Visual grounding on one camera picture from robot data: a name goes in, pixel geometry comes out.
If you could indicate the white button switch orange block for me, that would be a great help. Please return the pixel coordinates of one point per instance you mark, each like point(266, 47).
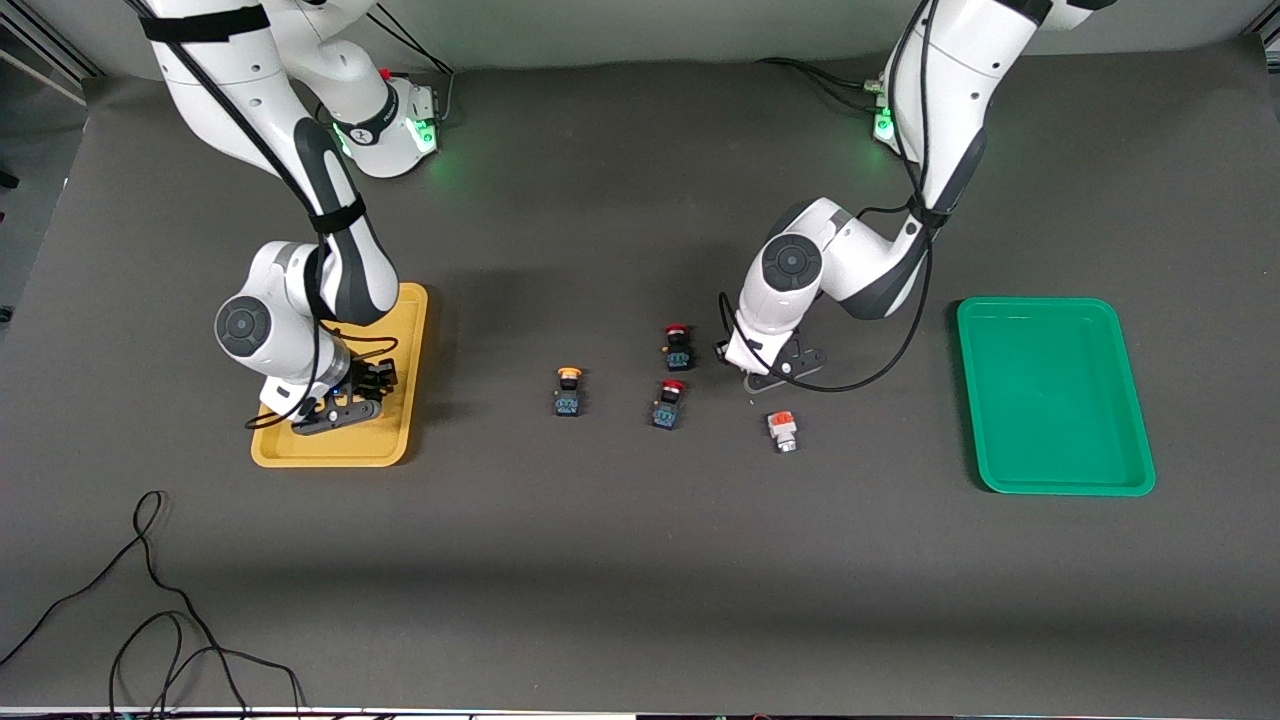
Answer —
point(782, 428)

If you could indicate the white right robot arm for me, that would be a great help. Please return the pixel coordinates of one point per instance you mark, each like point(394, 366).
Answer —
point(230, 100)

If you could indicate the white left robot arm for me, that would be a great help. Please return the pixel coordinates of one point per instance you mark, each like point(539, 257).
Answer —
point(950, 90)

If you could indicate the yellow plastic tray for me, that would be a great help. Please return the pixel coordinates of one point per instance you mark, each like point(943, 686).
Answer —
point(400, 330)

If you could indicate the dark grey table cover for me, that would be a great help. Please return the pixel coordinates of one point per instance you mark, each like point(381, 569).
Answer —
point(600, 550)

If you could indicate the green plastic tray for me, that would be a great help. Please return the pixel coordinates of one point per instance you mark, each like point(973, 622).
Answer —
point(1050, 400)

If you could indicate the red mushroom push button switch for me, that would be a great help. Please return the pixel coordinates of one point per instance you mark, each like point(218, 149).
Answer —
point(679, 355)
point(667, 412)

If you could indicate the grey metal frame rail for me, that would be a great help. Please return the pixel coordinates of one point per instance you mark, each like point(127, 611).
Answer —
point(50, 62)

